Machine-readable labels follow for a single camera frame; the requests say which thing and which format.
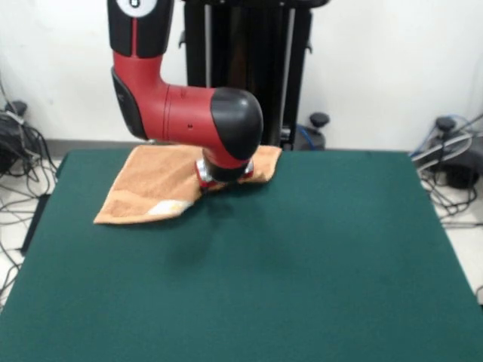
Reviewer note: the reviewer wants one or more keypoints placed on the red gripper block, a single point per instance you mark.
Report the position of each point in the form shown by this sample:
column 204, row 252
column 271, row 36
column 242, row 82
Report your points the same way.
column 205, row 183

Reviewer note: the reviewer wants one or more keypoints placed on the tan terry towel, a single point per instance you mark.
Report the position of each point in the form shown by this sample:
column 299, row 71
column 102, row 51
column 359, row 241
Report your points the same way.
column 151, row 181

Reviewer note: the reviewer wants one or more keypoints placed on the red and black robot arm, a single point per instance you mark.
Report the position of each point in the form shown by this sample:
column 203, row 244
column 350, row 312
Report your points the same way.
column 181, row 105

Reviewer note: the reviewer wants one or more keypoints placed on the dark green table cloth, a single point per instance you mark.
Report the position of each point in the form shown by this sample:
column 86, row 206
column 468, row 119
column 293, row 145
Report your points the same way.
column 264, row 283

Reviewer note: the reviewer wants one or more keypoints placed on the black floor base foot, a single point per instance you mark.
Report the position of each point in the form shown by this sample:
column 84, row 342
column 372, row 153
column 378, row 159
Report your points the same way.
column 460, row 169
column 7, row 151

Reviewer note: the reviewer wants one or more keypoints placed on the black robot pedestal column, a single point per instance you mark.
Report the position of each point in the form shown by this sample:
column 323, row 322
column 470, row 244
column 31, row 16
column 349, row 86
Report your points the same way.
column 264, row 49

